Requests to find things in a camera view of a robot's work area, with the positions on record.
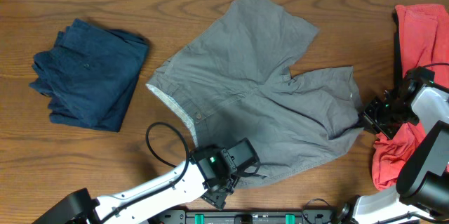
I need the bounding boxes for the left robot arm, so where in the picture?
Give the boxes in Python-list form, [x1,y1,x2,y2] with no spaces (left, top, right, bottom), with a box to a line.
[35,147,243,223]

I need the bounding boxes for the folded navy blue shorts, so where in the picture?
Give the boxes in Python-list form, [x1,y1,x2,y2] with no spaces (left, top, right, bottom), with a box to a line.
[30,19,150,132]

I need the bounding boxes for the red printed t-shirt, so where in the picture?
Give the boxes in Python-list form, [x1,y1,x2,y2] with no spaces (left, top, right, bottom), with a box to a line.
[371,4,448,190]

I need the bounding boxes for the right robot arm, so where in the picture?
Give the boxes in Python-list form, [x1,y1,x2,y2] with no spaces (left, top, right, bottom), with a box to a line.
[336,65,448,223]

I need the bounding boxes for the black garment under red shirt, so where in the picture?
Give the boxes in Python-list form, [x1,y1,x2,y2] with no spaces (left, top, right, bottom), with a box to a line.
[392,12,403,97]

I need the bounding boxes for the grey shorts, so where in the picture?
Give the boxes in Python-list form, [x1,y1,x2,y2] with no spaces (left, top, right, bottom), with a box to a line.
[147,0,362,188]

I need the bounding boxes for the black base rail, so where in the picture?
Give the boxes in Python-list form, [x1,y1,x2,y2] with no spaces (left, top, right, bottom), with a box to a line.
[142,199,351,224]

